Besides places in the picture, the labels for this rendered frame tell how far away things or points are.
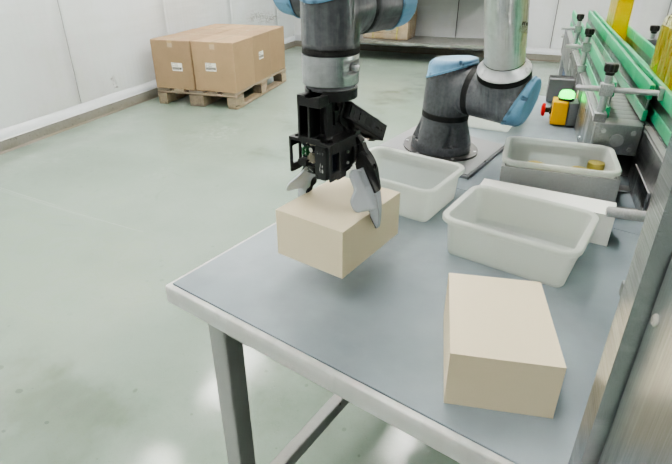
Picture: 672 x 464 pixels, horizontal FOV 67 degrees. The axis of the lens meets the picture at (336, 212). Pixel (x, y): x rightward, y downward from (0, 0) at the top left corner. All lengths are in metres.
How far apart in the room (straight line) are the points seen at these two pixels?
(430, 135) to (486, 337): 0.75
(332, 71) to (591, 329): 0.50
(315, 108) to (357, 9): 0.13
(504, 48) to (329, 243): 0.61
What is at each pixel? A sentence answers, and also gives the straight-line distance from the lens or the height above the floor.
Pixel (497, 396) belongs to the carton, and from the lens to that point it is 0.63.
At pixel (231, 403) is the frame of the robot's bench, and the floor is 0.50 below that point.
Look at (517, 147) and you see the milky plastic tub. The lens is 1.24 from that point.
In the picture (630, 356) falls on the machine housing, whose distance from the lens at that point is 0.44.
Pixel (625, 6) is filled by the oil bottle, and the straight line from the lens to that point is 2.35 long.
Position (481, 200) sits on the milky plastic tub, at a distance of 1.00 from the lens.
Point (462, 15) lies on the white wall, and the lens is 7.28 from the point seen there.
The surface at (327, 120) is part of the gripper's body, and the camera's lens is 0.67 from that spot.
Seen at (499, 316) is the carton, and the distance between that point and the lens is 0.65.
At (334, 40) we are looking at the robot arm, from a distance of 0.65.
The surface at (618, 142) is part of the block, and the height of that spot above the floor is 0.85.
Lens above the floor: 1.21
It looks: 27 degrees down
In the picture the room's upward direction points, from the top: straight up
